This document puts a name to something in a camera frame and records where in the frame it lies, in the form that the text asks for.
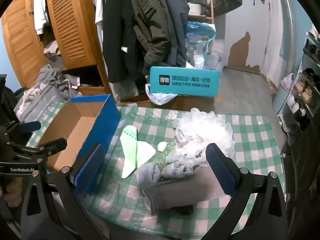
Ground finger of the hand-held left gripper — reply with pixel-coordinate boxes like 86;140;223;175
7;137;68;156
14;121;42;134

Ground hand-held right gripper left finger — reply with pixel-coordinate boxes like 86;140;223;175
21;142;110;240

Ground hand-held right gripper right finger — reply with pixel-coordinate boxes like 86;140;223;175
200;142;288;240

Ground blue cardboard box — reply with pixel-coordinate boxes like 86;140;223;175
37;94;122;196

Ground light green sock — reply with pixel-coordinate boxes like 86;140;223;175
119;125;139;179
136;141;156;167

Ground grey towel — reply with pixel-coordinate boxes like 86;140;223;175
142;166;226;216

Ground grey sock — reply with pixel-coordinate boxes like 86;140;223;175
137;164;163;184

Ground person's left hand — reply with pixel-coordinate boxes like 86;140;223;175
0;177;23;207

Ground grey printed fabric bag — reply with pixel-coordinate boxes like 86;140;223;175
14;82;68;128

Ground white mesh bath pouf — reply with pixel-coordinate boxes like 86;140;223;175
166;108;235;167

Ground green checked tablecloth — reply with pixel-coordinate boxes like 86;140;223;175
25;105;286;240

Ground pile of grey clothes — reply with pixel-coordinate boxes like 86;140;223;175
36;41;82;92

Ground green sparkly scrub cloth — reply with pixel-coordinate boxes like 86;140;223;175
150;144;181;183

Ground light blue bin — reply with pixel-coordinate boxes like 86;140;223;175
272;82;292;114

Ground teal printed box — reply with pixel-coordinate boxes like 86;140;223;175
149;66;220;98

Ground white pink plastic bag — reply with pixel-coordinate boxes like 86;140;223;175
280;73;295;92

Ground clear plastic bag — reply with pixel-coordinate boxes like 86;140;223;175
204;39;226;72

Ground wooden louvred wardrobe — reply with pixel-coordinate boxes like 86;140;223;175
1;0;113;98

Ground rows of shoes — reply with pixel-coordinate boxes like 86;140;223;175
286;26;320;134

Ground white garment on wardrobe door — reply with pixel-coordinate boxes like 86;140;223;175
32;0;51;36

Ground blue white plastic bag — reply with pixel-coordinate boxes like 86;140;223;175
186;21;217;69

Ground black hanging jacket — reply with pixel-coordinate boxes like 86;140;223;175
102;0;141;83

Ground shoe rack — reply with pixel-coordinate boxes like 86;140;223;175
271;24;320;142

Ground white hanging shirt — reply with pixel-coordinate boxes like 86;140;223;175
86;0;111;52

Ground olive green hanging jacket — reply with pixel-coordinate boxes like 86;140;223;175
131;0;172;77

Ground grey blue hanging jacket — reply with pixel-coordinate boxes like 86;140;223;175
152;0;190;68

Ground white container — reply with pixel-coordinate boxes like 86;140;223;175
187;2;202;16

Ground dark green hanging bag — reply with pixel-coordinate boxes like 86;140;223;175
214;0;243;18

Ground wooden shelf unit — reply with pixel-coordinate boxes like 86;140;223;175
175;0;215;23

